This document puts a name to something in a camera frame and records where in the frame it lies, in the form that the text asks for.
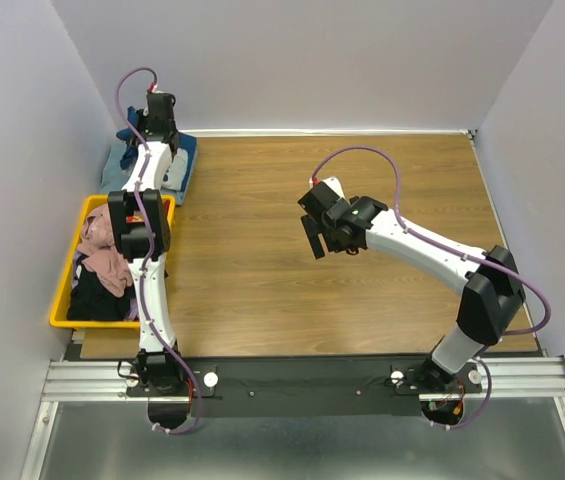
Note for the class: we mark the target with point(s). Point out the folded light blue t-shirt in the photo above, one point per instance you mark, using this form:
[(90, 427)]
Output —
[(121, 161)]

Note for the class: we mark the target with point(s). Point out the black garment in bin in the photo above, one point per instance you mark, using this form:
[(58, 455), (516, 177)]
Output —
[(91, 301)]

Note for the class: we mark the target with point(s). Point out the yellow plastic bin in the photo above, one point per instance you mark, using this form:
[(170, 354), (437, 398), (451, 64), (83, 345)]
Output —
[(61, 302)]

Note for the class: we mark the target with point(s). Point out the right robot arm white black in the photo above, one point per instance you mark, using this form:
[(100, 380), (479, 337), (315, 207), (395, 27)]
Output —
[(490, 295)]

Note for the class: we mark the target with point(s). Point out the pink t-shirt in bin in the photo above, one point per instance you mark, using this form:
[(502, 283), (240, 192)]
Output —
[(102, 257)]

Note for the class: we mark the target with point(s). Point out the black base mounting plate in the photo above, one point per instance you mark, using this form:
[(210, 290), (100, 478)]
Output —
[(308, 386)]

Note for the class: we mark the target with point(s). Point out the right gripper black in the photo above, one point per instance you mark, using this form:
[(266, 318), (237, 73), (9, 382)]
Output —
[(312, 230)]

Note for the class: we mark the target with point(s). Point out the aluminium extrusion rail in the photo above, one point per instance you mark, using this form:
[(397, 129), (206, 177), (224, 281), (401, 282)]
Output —
[(98, 381)]

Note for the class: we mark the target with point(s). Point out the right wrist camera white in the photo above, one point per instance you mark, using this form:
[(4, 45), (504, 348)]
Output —
[(332, 182)]

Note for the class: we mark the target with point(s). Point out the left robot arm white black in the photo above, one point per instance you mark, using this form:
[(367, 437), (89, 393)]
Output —
[(142, 235)]

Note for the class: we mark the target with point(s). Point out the dark blue t-shirt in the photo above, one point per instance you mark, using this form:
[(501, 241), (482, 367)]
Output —
[(151, 163)]

